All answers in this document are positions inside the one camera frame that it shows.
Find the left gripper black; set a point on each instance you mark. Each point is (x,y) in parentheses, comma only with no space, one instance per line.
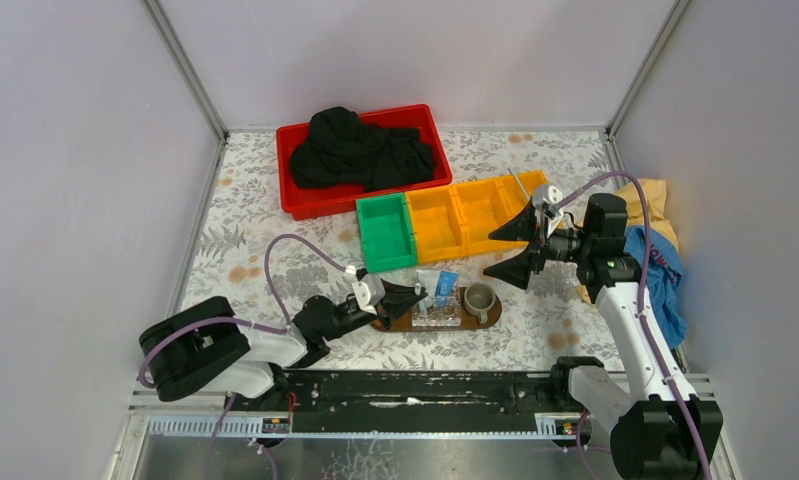
(380,307)

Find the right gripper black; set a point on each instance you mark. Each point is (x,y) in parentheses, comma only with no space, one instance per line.
(521,228)

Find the clear textured glass holder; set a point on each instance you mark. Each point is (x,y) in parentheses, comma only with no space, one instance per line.
(429,315)

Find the white toothpaste tube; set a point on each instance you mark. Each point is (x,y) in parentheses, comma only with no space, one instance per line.
(428,280)

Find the blue toothpaste tube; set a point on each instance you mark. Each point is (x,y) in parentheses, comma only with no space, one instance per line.
(444,287)

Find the grey cup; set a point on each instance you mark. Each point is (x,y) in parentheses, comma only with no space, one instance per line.
(479,299)

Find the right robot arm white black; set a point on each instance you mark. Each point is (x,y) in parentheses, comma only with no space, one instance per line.
(659,427)

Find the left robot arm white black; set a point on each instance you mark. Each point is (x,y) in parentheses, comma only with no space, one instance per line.
(207,347)

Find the yellow bin with toothpaste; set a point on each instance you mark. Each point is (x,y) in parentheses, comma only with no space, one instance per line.
(483,209)

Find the green plastic bin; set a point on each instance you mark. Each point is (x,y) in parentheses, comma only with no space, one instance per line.
(387,237)

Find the yellow cloth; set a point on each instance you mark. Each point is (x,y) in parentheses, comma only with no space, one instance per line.
(656,192)

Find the blue cloth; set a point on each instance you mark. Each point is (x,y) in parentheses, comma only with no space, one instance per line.
(664,277)

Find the red plastic bin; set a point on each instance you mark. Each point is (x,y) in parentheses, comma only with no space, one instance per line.
(305,203)

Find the black cloth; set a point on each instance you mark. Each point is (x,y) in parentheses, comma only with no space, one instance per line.
(340,148)

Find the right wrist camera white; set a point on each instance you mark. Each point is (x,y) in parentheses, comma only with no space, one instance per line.
(545,201)

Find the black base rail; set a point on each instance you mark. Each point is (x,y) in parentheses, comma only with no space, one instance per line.
(414,402)

